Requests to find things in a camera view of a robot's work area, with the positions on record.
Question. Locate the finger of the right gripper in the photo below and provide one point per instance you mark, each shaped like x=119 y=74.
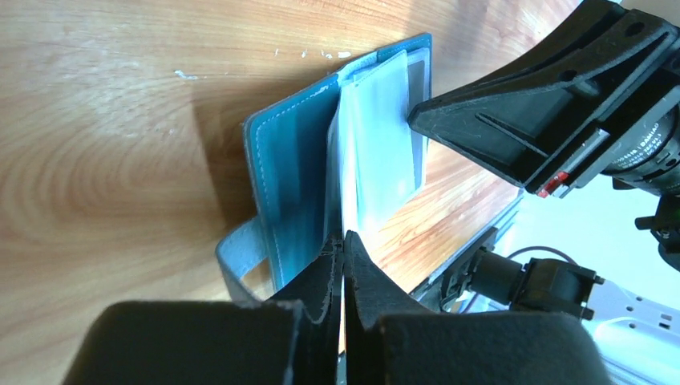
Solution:
x=521 y=132
x=589 y=45

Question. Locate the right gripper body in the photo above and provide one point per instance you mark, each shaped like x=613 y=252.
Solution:
x=637 y=146

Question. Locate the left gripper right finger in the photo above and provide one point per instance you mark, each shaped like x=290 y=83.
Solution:
x=393 y=339

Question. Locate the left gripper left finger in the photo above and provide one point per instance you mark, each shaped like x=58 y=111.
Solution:
x=290 y=338

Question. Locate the teal leather card holder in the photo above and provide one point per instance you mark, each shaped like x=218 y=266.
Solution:
x=288 y=156

